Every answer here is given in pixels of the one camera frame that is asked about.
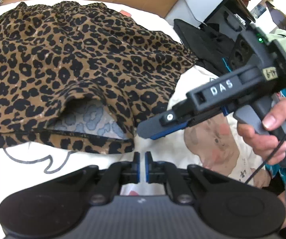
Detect person's right hand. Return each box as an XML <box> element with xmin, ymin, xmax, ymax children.
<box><xmin>237</xmin><ymin>97</ymin><xmax>286</xmax><ymax>166</ymax></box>

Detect dark screen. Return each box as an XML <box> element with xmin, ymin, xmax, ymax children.
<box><xmin>266</xmin><ymin>1</ymin><xmax>286</xmax><ymax>39</ymax></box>

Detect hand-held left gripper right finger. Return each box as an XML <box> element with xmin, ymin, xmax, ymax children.
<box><xmin>145</xmin><ymin>152</ymin><xmax>223</xmax><ymax>205</ymax></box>

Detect cream bear printed blanket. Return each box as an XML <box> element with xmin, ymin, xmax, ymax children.
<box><xmin>0</xmin><ymin>0</ymin><xmax>286</xmax><ymax>197</ymax></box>

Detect leopard print pants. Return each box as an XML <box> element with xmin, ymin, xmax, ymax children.
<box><xmin>0</xmin><ymin>1</ymin><xmax>198</xmax><ymax>155</ymax></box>

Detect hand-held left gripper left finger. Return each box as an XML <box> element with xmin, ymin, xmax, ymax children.
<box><xmin>65</xmin><ymin>152</ymin><xmax>141</xmax><ymax>205</ymax></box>

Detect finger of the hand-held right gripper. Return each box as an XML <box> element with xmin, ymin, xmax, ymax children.
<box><xmin>136</xmin><ymin>112</ymin><xmax>192</xmax><ymax>140</ymax></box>

